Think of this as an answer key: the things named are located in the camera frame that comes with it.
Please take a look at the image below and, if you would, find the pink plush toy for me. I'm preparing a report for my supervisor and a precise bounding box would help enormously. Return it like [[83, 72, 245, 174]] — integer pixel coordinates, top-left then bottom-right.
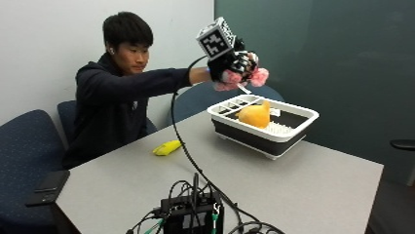
[[213, 66, 270, 93]]

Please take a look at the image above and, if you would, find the white marker cube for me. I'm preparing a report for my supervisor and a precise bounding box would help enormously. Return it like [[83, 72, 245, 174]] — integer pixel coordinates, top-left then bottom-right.
[[196, 17, 237, 61]]

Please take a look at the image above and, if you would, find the blue office chair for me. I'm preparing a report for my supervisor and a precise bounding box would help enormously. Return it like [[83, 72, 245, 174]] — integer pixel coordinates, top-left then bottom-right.
[[167, 81, 286, 127], [56, 99, 159, 147], [0, 109, 68, 234]]

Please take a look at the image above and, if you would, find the white black dish rack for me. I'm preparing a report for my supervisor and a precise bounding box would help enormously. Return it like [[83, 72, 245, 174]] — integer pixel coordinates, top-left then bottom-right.
[[206, 94, 321, 161]]

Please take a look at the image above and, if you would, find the yellow banana toy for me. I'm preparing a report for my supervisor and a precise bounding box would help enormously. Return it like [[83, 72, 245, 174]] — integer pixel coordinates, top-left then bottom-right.
[[152, 139, 182, 157]]

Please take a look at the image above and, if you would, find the the person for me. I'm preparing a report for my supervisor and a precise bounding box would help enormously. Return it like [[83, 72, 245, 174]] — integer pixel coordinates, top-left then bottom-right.
[[61, 11, 213, 171]]

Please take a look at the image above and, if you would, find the black chair armrest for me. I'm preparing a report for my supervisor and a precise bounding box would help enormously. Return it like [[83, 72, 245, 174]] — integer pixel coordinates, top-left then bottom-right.
[[389, 138, 415, 152]]

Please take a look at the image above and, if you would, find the black electronics box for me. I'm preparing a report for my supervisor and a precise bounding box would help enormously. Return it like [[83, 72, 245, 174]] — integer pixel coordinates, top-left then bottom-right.
[[160, 191, 226, 234]]

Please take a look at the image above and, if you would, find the black smartphone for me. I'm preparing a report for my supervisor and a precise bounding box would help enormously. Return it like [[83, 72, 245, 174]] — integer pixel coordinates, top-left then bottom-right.
[[24, 170, 72, 208]]

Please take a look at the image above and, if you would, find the long black cable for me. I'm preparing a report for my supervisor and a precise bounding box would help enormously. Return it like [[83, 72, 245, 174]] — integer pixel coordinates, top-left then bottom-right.
[[169, 55, 286, 234]]

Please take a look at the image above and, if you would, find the black cable bundle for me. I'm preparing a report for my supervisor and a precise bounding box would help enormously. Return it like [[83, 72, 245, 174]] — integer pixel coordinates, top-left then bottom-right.
[[125, 173, 244, 234]]

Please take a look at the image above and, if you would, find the green cable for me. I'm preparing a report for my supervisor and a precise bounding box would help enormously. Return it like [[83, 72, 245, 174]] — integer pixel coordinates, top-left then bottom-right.
[[210, 211, 220, 234]]

